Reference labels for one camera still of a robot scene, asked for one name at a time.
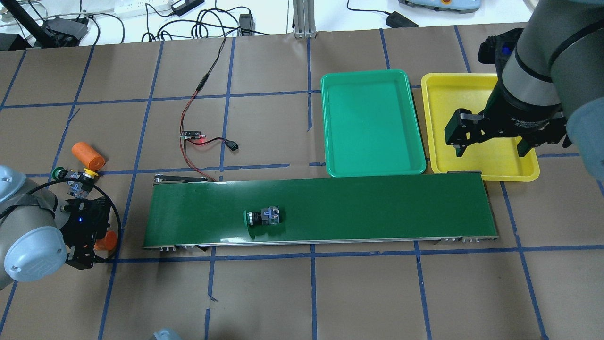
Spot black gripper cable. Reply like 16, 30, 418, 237
0, 182, 123, 263

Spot aluminium frame post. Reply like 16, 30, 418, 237
293, 0, 317, 39

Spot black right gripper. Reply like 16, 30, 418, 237
445, 85, 567, 158

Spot green plastic tray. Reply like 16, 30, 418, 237
321, 69, 427, 177

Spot yellow plastic tray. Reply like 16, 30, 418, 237
421, 73, 541, 182

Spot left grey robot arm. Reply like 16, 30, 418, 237
0, 165, 121, 289

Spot plain orange cylinder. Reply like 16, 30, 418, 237
71, 142, 106, 172

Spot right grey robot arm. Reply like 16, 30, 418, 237
444, 0, 604, 180

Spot red black wire cable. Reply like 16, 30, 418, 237
178, 37, 227, 182

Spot grey teach pendant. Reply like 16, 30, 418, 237
398, 0, 482, 14

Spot black power adapter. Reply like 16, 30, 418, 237
386, 11, 419, 28

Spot black cable connector plug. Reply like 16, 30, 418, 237
225, 140, 239, 152

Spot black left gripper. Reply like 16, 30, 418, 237
60, 198, 110, 258

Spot yellow push button switch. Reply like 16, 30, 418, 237
66, 168, 99, 199

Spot white power strip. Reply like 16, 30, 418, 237
113, 0, 175, 18

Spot green conveyor belt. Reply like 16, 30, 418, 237
143, 172, 499, 249

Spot orange cylinder with 4680 print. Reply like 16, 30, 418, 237
93, 230, 118, 252

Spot small sensor circuit board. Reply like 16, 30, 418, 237
180, 130, 205, 140

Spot green push button switch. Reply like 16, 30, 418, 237
243, 206, 281, 228

